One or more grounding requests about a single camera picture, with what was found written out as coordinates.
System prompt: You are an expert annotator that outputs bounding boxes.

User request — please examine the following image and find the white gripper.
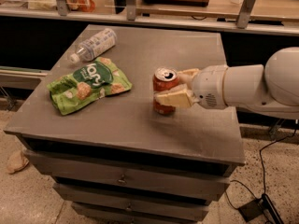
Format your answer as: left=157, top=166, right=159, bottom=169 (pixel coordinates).
left=154, top=64, right=228, bottom=109

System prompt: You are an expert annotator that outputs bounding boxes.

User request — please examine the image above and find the red coke can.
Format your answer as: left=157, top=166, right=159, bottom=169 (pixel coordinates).
left=152, top=67, right=179, bottom=115

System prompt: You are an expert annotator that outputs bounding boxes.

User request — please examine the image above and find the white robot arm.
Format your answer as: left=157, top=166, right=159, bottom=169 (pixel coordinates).
left=154, top=47, right=299, bottom=119

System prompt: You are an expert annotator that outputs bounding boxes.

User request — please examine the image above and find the green chip bag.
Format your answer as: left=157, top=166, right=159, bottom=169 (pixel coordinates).
left=47, top=57, right=133, bottom=116

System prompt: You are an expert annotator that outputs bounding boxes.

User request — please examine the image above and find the clear plastic water bottle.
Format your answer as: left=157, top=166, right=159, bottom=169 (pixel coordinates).
left=70, top=28, right=117, bottom=63

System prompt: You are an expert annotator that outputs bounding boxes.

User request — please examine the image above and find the long wooden counter shelf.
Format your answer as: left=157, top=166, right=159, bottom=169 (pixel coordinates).
left=0, top=0, right=299, bottom=36

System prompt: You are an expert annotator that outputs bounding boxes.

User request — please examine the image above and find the grey drawer cabinet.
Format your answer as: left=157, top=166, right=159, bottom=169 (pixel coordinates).
left=3, top=23, right=247, bottom=224

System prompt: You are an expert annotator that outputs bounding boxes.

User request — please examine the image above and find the middle drawer with knob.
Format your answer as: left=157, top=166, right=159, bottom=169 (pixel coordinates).
left=53, top=184, right=208, bottom=222

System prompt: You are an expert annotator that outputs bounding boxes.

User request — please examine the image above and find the drawer with knob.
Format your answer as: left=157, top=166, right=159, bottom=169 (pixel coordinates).
left=25, top=150, right=229, bottom=201
left=53, top=184, right=208, bottom=222

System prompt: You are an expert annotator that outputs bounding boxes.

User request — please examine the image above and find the top drawer with knob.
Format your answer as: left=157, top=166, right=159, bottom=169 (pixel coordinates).
left=25, top=150, right=229, bottom=201

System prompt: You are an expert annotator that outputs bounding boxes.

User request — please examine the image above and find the black floor power box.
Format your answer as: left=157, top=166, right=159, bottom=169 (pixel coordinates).
left=237, top=193, right=284, bottom=224

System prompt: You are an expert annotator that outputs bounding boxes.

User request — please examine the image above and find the bottom drawer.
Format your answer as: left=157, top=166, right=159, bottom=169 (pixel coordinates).
left=71, top=203, right=197, bottom=224

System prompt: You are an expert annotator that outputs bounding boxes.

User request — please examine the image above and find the crumpled paper on floor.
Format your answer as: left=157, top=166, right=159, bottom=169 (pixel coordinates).
left=7, top=150, right=29, bottom=174

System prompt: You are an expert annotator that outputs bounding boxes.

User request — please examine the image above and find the black power cable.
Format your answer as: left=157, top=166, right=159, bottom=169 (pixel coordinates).
left=223, top=119, right=299, bottom=211

